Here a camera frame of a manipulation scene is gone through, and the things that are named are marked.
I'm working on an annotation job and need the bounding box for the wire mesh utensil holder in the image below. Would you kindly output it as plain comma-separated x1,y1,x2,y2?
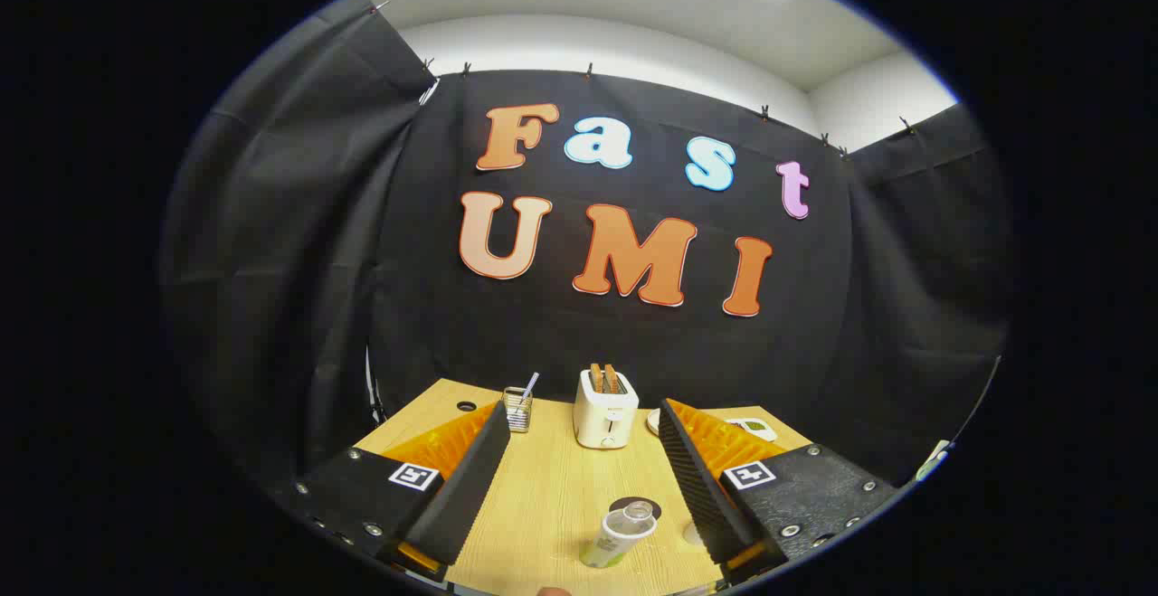
503,386,534,434

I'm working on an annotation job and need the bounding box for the white plastic object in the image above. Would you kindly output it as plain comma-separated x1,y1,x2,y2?
916,440,952,482

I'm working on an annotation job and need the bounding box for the white toaster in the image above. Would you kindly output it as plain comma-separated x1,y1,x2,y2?
573,368,640,450

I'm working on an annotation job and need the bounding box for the clear plastic juice bottle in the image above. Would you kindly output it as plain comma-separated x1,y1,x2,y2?
580,500,659,570

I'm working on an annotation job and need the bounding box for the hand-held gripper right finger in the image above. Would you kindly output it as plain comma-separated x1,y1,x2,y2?
657,397,901,586

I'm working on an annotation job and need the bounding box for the dark brown round coaster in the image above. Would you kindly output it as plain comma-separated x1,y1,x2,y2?
609,496,662,525

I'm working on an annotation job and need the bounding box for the row of black cloth clips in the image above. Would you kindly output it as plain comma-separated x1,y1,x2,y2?
369,0,916,158

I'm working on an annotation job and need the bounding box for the white divided snack dish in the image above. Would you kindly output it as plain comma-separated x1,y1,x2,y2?
724,417,779,443

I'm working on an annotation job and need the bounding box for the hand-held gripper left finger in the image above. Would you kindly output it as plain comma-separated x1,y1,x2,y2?
288,400,513,583

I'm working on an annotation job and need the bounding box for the wooden table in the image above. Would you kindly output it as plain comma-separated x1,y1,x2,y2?
351,377,815,596

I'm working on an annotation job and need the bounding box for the black backdrop cloth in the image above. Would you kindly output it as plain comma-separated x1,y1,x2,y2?
161,0,1012,525

